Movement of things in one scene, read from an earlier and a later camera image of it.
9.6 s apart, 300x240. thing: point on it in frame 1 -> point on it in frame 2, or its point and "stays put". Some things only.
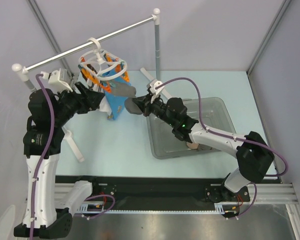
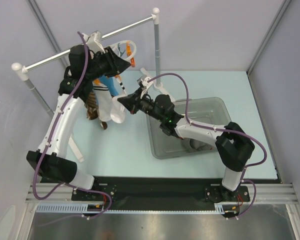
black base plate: [155, 193] stays put
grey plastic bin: [211, 112] stays put
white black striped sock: [104, 106] -> [117, 112]
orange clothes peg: [107, 87] -> [133, 62]
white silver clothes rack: [24, 70] stays put
